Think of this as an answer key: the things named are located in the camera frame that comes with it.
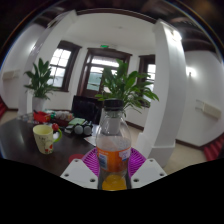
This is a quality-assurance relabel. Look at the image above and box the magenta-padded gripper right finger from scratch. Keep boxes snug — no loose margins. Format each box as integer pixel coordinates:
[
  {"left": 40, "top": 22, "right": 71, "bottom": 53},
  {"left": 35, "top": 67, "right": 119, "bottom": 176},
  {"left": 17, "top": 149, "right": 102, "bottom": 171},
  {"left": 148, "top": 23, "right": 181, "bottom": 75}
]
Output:
[{"left": 127, "top": 147, "right": 167, "bottom": 190}]

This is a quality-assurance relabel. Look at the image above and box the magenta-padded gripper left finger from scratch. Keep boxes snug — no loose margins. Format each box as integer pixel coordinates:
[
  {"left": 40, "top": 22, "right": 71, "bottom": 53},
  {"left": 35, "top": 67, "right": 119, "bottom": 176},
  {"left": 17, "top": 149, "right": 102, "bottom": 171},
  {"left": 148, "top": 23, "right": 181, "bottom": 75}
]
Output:
[{"left": 60, "top": 147, "right": 101, "bottom": 190}]

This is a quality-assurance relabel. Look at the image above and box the orange drink plastic bottle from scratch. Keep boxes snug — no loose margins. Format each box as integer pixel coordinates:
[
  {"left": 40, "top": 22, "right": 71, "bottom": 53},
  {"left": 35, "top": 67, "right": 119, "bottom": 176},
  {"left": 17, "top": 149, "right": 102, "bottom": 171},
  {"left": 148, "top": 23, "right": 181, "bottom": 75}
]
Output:
[{"left": 95, "top": 98, "right": 133, "bottom": 192}]

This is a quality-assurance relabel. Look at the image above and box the printed paper sheet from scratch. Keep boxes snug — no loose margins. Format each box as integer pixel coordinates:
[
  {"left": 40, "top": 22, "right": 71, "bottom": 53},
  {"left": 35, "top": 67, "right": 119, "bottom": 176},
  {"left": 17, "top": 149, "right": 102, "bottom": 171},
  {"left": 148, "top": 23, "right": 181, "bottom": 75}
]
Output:
[{"left": 83, "top": 134, "right": 98, "bottom": 147}]

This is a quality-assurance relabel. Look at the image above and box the grey round headset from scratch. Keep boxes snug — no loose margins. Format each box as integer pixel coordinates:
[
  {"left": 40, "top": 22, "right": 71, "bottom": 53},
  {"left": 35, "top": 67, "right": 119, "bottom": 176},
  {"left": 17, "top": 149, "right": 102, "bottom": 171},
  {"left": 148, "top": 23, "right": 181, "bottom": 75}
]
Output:
[{"left": 73, "top": 121, "right": 94, "bottom": 136}]

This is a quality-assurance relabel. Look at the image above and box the pale yellow mug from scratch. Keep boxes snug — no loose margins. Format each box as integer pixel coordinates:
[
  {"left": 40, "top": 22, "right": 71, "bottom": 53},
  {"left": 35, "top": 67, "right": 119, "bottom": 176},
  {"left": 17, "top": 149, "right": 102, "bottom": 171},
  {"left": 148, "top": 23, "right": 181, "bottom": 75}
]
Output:
[{"left": 32, "top": 123, "right": 63, "bottom": 155}]

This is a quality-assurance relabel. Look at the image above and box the green booklet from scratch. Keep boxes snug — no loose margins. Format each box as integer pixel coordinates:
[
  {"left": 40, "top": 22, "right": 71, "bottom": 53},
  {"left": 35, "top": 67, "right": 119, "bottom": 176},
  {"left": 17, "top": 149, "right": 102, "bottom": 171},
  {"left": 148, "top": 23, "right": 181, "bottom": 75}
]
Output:
[{"left": 68, "top": 117, "right": 87, "bottom": 127}]

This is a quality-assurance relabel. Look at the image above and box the clear snack bag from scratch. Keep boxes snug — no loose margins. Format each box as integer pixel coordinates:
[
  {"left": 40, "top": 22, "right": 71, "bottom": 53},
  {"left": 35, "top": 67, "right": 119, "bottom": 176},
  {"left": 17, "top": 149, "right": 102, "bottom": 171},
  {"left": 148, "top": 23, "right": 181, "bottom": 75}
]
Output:
[{"left": 54, "top": 111, "right": 74, "bottom": 122}]

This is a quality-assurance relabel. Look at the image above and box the black chair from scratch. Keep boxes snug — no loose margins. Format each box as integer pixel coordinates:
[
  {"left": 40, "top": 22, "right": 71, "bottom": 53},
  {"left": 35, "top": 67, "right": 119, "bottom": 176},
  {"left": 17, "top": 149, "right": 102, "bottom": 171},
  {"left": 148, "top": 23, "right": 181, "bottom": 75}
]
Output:
[{"left": 71, "top": 95, "right": 103, "bottom": 125}]

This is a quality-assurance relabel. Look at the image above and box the red box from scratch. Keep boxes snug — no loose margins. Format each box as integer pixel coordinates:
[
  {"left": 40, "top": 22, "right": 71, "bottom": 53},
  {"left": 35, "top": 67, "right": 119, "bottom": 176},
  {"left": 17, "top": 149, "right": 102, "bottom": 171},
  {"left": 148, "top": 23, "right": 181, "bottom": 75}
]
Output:
[{"left": 32, "top": 110, "right": 52, "bottom": 124}]

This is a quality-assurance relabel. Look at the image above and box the large potted green plant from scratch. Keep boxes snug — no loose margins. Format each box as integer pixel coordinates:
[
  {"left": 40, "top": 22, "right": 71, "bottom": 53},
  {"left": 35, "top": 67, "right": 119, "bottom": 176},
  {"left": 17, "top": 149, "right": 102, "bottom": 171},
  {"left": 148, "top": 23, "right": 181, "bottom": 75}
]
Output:
[{"left": 94, "top": 59, "right": 160, "bottom": 115}]

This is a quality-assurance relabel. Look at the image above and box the narrow dark-framed window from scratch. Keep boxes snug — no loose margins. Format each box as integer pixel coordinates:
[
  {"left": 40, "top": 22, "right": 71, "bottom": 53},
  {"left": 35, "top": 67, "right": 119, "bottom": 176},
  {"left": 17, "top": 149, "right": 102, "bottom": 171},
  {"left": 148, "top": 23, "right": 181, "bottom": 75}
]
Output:
[{"left": 137, "top": 54, "right": 157, "bottom": 101}]

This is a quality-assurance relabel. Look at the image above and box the dark wooden glazed door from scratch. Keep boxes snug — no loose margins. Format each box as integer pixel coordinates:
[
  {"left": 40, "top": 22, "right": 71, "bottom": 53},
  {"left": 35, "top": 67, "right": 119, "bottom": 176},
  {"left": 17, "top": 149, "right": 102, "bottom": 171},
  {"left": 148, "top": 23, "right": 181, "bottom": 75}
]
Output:
[{"left": 77, "top": 47, "right": 133, "bottom": 99}]

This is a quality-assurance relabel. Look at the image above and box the small potted green plant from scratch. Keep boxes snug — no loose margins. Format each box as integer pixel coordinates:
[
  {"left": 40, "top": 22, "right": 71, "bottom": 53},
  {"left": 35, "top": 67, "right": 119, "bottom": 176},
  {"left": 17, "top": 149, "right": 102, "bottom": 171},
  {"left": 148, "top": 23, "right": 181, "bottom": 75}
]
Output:
[{"left": 23, "top": 57, "right": 59, "bottom": 113}]

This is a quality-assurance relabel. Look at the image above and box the red carpeted staircase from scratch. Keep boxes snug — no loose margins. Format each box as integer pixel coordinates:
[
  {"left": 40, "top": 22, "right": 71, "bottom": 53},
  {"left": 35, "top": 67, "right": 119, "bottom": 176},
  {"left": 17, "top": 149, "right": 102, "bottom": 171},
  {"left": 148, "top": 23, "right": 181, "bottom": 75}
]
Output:
[{"left": 0, "top": 97, "right": 8, "bottom": 118}]

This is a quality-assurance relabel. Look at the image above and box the wide dark-framed window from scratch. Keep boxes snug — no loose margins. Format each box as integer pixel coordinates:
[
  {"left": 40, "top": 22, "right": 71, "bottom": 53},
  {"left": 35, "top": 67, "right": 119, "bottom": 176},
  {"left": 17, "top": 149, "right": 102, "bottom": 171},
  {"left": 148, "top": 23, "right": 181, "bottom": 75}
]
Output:
[{"left": 46, "top": 40, "right": 82, "bottom": 93}]

